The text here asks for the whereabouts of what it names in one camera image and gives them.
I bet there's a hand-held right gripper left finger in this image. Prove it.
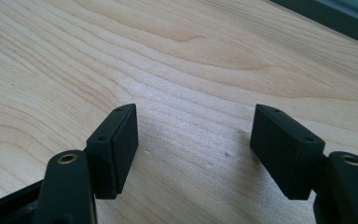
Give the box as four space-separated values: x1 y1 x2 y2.
32 103 140 224

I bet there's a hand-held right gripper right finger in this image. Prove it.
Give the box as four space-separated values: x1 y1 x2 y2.
249 104 358 224

